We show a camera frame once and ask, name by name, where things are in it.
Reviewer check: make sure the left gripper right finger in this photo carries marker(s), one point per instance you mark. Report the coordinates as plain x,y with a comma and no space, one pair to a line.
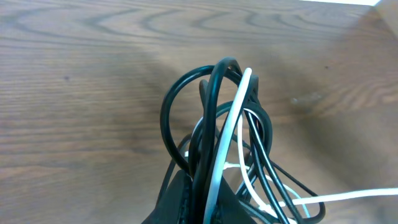
228,209

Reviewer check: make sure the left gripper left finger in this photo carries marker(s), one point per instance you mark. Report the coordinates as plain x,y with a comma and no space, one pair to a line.
173,207

